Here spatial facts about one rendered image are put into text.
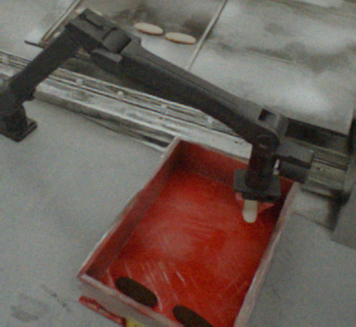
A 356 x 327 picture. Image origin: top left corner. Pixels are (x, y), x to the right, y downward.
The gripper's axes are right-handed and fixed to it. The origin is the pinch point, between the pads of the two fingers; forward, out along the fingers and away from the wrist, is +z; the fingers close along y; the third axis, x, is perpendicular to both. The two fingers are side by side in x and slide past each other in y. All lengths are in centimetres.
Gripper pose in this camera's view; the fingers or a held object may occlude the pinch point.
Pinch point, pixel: (250, 207)
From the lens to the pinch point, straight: 122.9
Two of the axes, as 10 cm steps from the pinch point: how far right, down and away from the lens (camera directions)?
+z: -0.2, 7.8, 6.2
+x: 1.8, -6.1, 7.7
